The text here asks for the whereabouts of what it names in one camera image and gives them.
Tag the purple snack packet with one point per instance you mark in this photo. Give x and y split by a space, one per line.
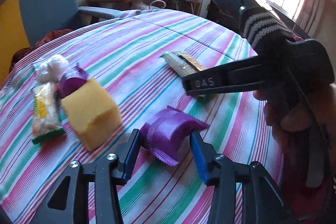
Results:
72 83
168 134

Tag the green edged snack packet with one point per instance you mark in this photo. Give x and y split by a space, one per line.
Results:
46 108

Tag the dark red cloth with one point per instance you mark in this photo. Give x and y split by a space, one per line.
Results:
50 37

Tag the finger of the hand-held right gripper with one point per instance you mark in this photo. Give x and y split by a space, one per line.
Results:
204 82

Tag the grey yellow blue armchair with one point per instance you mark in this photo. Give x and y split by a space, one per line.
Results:
47 3

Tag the person's right hand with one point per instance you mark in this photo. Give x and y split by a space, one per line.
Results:
288 116

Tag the striped tablecloth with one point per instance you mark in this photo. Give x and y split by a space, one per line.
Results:
131 37

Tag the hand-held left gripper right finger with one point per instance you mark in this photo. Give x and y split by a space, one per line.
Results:
198 158

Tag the pink patterned curtain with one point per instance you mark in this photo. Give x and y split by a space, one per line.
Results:
317 3

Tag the yellow sponge block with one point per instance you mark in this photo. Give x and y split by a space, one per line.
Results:
89 113

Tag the person's red clothing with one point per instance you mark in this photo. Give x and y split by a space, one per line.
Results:
315 203

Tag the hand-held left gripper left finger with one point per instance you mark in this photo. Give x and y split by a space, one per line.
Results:
131 153

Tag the white orange snack packet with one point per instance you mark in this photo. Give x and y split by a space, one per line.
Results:
178 62

